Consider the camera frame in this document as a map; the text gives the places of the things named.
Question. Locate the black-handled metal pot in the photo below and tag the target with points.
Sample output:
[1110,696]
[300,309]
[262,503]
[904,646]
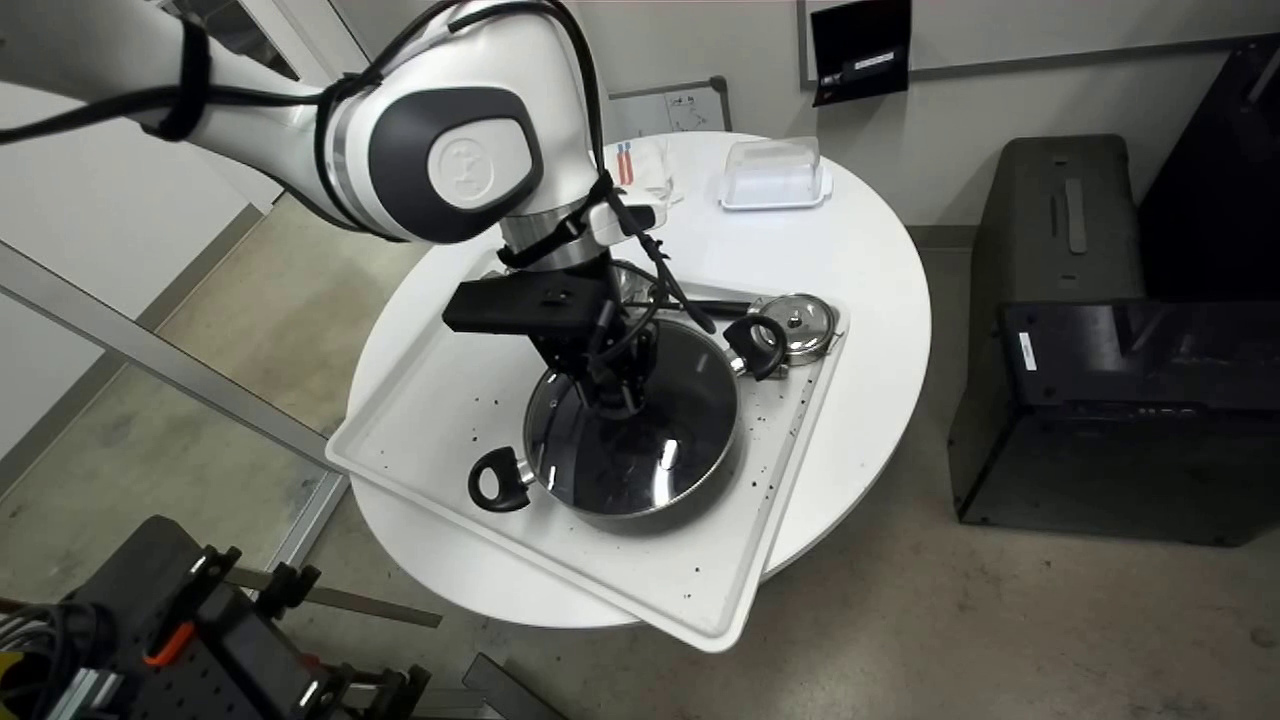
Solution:
[507,476]

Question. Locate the glass pot lid black knob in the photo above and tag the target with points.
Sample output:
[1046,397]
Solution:
[654,459]

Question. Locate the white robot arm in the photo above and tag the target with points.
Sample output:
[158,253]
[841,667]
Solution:
[479,118]

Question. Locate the clear plastic container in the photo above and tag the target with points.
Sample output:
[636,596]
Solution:
[773,178]

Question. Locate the black equipment case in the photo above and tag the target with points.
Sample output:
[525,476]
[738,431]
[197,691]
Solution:
[1125,340]

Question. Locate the black marker tray holder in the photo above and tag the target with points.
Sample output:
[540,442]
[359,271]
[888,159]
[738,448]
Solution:
[863,48]

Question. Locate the white plastic tray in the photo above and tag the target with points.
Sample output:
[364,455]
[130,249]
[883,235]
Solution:
[452,397]

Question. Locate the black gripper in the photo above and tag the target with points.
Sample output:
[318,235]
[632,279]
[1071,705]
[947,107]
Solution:
[572,323]

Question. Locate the black camera tripod stand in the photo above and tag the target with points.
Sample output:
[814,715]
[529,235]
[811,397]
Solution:
[176,628]

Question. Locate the white striped folded cloth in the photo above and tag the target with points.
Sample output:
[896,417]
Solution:
[640,169]

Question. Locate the steel measuring cup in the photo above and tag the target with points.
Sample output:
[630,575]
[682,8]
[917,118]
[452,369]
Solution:
[805,323]

